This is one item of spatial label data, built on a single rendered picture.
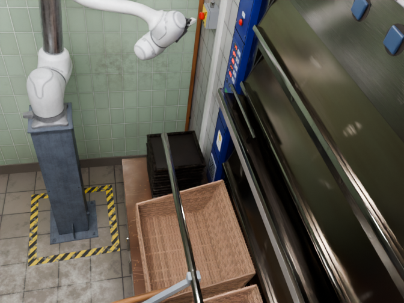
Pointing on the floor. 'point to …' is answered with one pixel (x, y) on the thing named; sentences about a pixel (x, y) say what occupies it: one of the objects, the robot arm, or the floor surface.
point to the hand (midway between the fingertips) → (190, 21)
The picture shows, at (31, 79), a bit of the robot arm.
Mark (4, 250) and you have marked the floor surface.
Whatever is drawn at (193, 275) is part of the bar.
